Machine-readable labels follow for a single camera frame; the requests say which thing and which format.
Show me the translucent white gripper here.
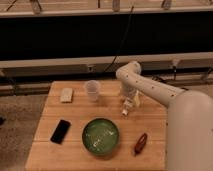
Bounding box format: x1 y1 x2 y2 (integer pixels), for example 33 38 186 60
121 87 140 107

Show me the white plastic bottle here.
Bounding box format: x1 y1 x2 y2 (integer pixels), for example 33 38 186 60
122 100 133 116

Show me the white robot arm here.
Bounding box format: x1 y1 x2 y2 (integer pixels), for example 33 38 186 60
116 61 213 171

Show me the green ceramic bowl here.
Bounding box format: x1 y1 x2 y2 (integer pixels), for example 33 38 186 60
82 118 120 156

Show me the clear plastic cup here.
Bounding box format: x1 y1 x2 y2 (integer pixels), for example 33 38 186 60
84 80 100 102

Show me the red brown oblong object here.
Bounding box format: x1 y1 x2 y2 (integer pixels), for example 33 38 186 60
134 133 148 155

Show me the wooden table board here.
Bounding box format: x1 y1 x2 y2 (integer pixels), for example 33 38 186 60
25 80 166 171

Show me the black smartphone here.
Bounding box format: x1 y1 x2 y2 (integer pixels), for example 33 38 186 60
50 120 71 144

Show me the black hanging cable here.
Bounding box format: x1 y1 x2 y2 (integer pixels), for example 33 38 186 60
101 5 135 74

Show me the white horizontal rail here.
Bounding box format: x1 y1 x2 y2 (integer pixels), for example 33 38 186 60
0 52 213 77

